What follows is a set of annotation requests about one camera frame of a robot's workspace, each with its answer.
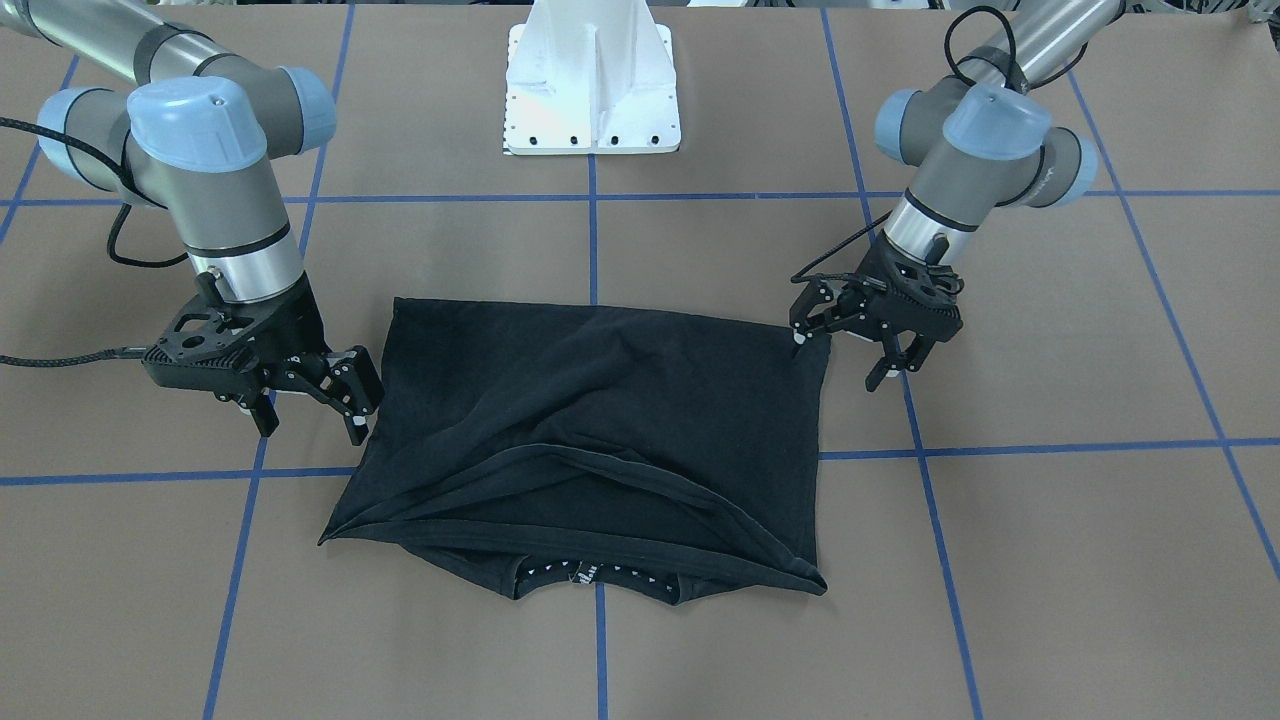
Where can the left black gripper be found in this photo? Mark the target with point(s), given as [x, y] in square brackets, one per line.
[872, 270]

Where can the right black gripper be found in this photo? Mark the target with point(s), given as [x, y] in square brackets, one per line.
[298, 322]

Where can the black graphic t-shirt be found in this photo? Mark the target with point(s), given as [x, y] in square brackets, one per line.
[525, 445]

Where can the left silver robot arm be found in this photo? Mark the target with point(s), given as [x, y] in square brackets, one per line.
[977, 141]

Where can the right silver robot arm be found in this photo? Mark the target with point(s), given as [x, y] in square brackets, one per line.
[197, 137]

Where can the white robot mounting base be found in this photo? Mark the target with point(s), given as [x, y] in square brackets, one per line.
[590, 77]

